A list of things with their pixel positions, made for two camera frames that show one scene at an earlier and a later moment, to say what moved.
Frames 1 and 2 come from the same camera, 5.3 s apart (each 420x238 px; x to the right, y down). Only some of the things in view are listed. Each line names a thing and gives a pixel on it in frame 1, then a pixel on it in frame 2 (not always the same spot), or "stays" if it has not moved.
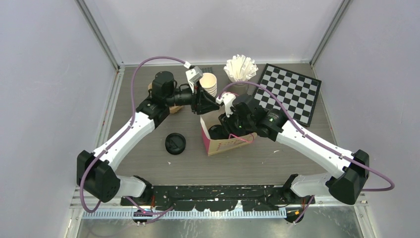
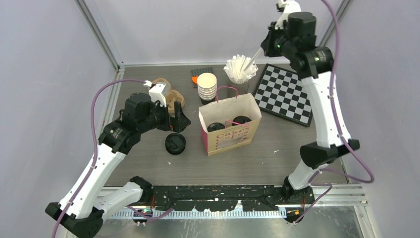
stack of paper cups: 208,82 stays
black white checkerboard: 299,92 stays
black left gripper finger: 205,102 to 181,121
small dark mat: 207,70 stays
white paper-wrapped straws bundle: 239,68 stays
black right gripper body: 235,124 to 278,44
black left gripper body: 183,96 to 159,117
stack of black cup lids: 175,143 stays
